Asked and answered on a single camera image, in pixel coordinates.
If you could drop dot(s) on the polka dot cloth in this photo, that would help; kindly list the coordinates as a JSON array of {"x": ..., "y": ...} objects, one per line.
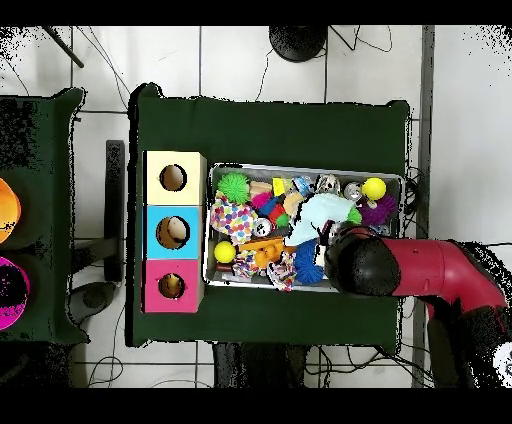
[{"x": 232, "y": 218}]

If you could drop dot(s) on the light teal waffle cloth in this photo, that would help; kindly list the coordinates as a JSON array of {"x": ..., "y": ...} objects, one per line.
[{"x": 316, "y": 212}]

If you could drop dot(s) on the heart print cloth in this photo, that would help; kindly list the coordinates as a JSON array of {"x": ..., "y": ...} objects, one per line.
[{"x": 282, "y": 274}]

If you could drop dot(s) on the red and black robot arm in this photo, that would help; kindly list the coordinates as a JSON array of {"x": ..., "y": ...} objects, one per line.
[{"x": 424, "y": 268}]

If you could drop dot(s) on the wooden box with three holes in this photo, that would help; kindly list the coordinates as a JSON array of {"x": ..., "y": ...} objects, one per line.
[{"x": 156, "y": 240}]

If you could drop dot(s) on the green spiky ball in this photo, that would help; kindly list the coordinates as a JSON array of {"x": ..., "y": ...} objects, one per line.
[{"x": 233, "y": 186}]

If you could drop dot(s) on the orange toy block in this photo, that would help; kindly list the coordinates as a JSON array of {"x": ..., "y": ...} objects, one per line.
[{"x": 268, "y": 252}]

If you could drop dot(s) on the small yellow ball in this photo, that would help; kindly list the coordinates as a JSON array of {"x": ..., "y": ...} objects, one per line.
[{"x": 225, "y": 252}]

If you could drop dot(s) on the blue spiky ball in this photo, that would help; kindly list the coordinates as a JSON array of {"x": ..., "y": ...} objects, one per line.
[{"x": 308, "y": 264}]

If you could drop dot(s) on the large yellow ball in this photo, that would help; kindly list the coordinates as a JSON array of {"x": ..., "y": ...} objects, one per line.
[{"x": 374, "y": 189}]

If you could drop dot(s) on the purple spiky ball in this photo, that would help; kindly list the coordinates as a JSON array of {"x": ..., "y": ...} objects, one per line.
[{"x": 382, "y": 210}]

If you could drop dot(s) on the black panel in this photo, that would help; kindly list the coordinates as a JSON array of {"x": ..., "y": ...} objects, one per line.
[{"x": 114, "y": 208}]

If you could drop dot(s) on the black round base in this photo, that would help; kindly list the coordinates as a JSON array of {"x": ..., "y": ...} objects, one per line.
[{"x": 298, "y": 40}]

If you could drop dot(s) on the dark green side tablecloth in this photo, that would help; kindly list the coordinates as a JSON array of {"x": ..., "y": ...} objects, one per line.
[{"x": 56, "y": 200}]

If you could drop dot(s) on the pink disc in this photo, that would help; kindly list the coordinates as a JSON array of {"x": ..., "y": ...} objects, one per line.
[{"x": 20, "y": 276}]

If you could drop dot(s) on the orange disc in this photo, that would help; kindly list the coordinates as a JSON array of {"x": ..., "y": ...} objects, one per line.
[{"x": 6, "y": 210}]

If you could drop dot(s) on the black rod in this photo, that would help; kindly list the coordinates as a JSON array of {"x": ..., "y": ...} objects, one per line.
[{"x": 62, "y": 46}]

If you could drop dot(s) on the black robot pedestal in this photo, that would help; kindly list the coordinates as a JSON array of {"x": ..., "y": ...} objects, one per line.
[{"x": 264, "y": 368}]

